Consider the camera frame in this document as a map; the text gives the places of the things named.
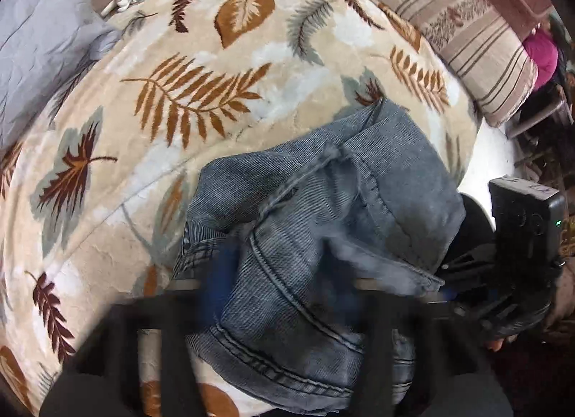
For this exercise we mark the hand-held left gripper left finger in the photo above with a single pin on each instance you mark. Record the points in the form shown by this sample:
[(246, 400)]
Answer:
[(222, 278)]

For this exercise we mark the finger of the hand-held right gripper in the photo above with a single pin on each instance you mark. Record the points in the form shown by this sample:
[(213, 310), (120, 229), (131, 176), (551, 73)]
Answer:
[(471, 262), (458, 298)]

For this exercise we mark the striped beige pillow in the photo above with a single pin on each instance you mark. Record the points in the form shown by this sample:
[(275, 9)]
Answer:
[(449, 26)]

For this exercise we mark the magenta cloth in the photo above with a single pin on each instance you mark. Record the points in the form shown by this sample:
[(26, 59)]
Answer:
[(541, 58)]

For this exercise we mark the beige leaf print blanket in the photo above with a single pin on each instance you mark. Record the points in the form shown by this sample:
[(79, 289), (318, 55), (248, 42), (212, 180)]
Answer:
[(179, 129)]

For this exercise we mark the person's right hand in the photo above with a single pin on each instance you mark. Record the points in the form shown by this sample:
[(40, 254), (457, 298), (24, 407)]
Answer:
[(495, 344)]

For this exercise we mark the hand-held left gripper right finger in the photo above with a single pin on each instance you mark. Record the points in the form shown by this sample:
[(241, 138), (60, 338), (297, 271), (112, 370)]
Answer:
[(379, 336)]

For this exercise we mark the grey pillow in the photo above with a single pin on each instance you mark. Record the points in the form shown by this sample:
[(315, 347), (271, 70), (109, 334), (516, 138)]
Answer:
[(40, 40)]

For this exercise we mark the blue denim pants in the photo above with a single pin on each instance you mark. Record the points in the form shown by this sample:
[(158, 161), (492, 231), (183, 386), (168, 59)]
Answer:
[(314, 219)]

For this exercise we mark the dark wooden furniture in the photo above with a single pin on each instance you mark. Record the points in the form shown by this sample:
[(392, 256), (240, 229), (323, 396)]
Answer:
[(546, 129)]

